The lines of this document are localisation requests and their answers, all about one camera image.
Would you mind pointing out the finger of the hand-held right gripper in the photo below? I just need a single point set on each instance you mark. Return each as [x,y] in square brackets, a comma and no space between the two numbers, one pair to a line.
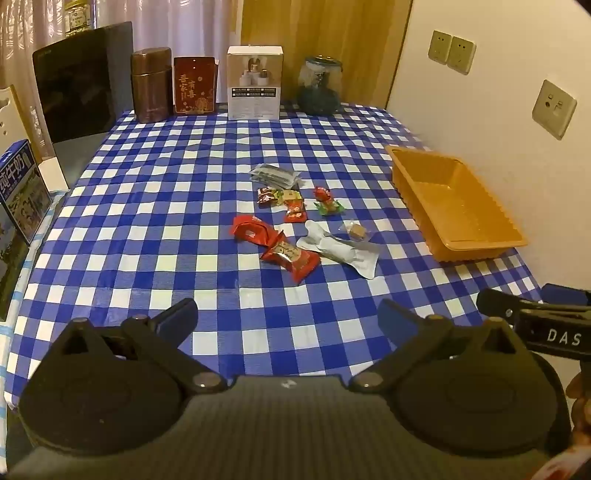
[565,294]
[501,304]

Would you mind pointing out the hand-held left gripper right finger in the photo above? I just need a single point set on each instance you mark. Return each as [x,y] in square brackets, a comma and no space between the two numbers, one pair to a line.
[396,318]

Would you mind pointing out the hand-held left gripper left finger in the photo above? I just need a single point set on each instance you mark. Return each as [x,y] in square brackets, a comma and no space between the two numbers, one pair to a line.
[179,317]

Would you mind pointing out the white bone-shaped snack packet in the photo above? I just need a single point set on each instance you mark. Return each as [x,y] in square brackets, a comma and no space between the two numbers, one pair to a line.
[339,249]

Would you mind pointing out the clear brown cube candy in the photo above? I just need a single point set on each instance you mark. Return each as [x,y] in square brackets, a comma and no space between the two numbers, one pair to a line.
[356,230]

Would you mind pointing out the orange plastic tray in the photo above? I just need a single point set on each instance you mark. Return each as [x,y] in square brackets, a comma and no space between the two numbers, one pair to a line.
[455,203]

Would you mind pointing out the plain red snack packet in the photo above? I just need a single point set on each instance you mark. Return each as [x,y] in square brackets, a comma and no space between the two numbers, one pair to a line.
[251,229]

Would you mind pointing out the red snack packet brown picture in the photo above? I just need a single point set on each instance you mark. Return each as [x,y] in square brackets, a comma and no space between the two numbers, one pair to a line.
[288,256]

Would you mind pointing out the green candy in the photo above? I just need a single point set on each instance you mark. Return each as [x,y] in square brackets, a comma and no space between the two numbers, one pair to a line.
[331,208]

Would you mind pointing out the red candy with twisted ends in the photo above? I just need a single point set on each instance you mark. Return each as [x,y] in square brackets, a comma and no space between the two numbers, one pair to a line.
[322,194]

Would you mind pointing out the small red candy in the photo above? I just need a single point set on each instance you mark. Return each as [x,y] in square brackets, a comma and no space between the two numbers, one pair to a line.
[295,213]

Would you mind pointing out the dark red candy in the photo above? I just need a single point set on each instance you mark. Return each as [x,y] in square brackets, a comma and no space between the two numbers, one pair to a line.
[266,197]

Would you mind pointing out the yellow candy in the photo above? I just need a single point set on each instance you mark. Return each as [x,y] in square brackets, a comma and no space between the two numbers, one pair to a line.
[290,198]

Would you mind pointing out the grey snack packet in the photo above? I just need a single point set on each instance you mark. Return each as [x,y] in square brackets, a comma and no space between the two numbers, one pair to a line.
[275,175]

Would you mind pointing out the person's right hand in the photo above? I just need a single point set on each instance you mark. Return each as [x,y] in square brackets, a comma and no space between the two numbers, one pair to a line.
[581,406]

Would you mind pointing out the blue white checkered tablecloth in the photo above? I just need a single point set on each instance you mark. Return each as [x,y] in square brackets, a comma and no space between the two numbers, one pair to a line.
[184,207]

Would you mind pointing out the blue milk carton box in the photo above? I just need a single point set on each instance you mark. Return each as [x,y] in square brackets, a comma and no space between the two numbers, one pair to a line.
[23,194]

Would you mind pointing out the red gift box gold print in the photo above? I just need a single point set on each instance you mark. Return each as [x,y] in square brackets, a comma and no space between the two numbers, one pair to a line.
[195,85]

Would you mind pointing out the brown metal canister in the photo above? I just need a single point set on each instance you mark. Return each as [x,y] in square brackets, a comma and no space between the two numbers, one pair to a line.
[148,85]

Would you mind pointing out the glass jar dark lid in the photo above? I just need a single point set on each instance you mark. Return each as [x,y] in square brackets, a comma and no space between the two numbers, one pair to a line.
[319,85]

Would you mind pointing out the white product box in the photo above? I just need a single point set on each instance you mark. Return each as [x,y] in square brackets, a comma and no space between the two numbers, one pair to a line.
[254,83]

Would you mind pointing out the black flat panel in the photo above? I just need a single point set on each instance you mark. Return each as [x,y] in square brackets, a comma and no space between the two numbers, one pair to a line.
[78,87]

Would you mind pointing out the pale sheer curtain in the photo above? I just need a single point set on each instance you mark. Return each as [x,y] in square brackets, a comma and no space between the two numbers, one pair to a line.
[175,23]

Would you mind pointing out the wooden door panel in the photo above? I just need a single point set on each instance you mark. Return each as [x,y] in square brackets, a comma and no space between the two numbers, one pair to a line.
[323,27]

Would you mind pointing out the small jar with label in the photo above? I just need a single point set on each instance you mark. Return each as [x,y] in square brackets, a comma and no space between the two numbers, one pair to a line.
[77,16]

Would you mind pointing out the beige wall socket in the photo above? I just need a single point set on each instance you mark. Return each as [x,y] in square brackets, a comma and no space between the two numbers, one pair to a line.
[554,108]

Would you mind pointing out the beige wall switch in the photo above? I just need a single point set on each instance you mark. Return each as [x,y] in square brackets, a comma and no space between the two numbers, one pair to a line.
[439,47]
[461,54]

